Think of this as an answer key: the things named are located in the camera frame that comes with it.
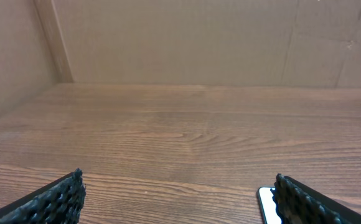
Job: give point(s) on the cardboard backdrop panel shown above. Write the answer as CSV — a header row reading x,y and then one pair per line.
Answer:
x,y
246,43

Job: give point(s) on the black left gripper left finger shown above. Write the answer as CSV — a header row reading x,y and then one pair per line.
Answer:
x,y
59,202

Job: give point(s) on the black smartphone lit screen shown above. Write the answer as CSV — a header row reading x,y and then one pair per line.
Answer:
x,y
268,206

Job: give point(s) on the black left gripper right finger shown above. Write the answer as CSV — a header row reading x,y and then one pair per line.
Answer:
x,y
298,203

